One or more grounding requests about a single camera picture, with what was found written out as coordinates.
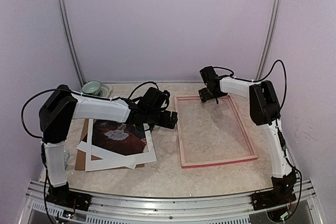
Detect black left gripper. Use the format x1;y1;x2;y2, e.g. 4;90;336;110
145;110;178;129

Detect dark photo with white figure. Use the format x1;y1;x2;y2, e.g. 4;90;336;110
92;120;148;156

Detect white mat board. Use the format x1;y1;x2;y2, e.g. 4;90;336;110
85;119;157;172
76;126;145;170

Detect pink wooden picture frame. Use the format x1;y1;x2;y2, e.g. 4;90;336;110
174;94;258;169

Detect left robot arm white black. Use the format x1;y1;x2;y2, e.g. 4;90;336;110
39;85;177;206

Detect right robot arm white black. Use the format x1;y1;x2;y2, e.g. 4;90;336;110
198;66;292;179

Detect green ceramic bowl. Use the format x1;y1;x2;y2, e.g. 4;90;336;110
81;80;102;95

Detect brown backing board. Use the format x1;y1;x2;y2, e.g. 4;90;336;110
75;119;145;170

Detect white and blue mug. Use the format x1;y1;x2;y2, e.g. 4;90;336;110
63;149;70;169

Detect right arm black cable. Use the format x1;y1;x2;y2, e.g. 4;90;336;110
212;59;302;217

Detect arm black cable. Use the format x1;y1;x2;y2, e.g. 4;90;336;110
212;59;302;217
21;81;161;224

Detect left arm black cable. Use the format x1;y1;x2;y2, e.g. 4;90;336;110
21;81;161;224

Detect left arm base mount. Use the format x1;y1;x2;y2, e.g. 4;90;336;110
46;183;92;211

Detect right aluminium corner post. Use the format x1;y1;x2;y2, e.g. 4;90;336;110
255;0;281;80

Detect aluminium corner post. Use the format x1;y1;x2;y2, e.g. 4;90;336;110
57;0;86;87
255;0;281;80

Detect aluminium front rail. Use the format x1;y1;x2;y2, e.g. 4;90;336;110
16;180;325;223

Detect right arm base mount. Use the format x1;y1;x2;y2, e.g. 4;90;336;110
251;173;297;210

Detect left aluminium corner post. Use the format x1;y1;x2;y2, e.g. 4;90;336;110
57;0;86;87

